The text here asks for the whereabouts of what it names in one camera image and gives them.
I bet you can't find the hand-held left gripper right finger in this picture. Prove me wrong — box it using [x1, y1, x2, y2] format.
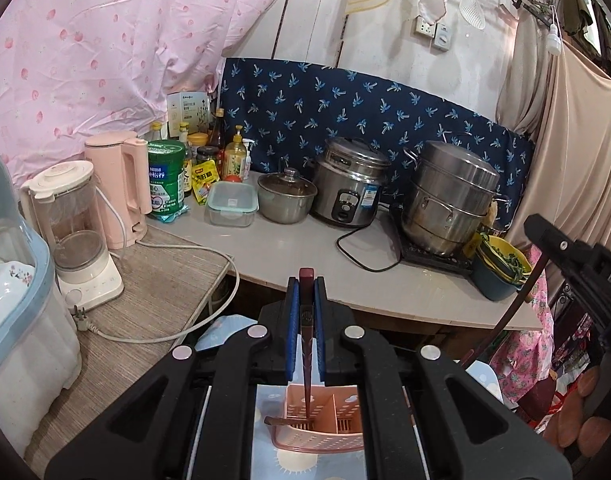
[313, 276, 572, 480]

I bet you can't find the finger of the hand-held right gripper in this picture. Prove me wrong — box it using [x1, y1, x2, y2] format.
[524, 214, 593, 281]

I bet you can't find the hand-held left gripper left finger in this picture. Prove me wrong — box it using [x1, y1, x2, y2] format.
[44, 276, 300, 480]

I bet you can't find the dark brown chopstick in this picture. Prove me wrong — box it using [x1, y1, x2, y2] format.
[298, 267, 317, 421]

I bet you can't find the pink plastic utensil basket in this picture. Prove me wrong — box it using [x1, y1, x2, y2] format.
[270, 384, 366, 455]

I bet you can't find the blue bowl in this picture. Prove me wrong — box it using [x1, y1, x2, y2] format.
[471, 255, 529, 302]

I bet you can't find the peach hanging garment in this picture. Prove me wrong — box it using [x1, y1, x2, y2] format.
[530, 35, 611, 281]

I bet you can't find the long wooden stick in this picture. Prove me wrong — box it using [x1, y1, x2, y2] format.
[458, 255, 543, 366]

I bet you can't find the brown wooden utensil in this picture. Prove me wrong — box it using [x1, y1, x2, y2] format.
[264, 415, 309, 430]

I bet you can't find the steel steamer pot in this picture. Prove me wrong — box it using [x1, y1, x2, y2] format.
[401, 134, 511, 257]

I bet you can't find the pink floral garment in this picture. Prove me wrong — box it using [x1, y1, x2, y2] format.
[490, 245, 556, 401]

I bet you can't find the small pot with glass lid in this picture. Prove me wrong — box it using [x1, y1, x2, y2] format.
[257, 167, 319, 224]

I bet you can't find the black induction cooker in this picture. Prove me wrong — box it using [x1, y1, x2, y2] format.
[389, 205, 479, 277]

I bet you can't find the light blue patterned mat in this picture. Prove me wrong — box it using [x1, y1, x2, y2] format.
[196, 315, 506, 480]

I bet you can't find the glass food container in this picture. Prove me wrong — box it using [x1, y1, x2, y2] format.
[206, 181, 260, 227]

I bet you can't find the steel rice cooker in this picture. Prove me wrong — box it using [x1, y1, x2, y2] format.
[311, 136, 392, 228]

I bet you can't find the reddish brown rounded object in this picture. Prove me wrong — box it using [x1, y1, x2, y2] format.
[543, 362, 611, 448]

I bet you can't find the beige curtain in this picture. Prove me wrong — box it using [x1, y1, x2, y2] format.
[495, 5, 553, 136]

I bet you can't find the yellow seasoning packet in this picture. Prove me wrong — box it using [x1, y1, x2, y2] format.
[192, 161, 221, 206]

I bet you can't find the yellow dish soap bottle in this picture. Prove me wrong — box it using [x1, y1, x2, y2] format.
[223, 125, 251, 181]

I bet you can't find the white light bulb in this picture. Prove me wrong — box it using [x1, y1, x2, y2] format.
[545, 5, 563, 56]

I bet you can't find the green tin can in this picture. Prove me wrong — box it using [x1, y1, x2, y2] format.
[146, 139, 189, 221]

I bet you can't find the dark sauce bottle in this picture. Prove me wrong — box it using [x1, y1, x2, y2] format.
[209, 108, 226, 161]

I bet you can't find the yellow lid jar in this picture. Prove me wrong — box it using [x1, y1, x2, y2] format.
[188, 131, 210, 161]

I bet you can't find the white blender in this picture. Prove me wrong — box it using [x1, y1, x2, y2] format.
[20, 160, 125, 313]

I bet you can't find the navy floral cloth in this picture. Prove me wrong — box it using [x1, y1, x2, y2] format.
[218, 57, 536, 231]

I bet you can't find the pink electric kettle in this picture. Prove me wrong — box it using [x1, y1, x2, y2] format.
[84, 131, 150, 250]

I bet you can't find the dark green hanging garment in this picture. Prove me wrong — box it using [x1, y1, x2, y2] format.
[560, 0, 593, 36]

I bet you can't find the white carton box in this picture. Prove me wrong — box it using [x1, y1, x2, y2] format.
[166, 91, 211, 138]

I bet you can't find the white floral plate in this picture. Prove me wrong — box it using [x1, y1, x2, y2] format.
[0, 252, 31, 306]

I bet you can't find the pink printed curtain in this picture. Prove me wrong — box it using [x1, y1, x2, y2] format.
[0, 0, 306, 191]

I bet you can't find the black wrought iron frame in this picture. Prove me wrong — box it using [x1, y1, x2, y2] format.
[548, 280, 591, 341]

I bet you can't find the black power cord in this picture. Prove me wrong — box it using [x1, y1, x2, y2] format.
[336, 227, 403, 273]

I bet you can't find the white power cord with plug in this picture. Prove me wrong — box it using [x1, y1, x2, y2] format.
[73, 237, 236, 343]

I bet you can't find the wall switch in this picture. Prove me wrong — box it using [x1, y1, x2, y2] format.
[431, 22, 453, 52]

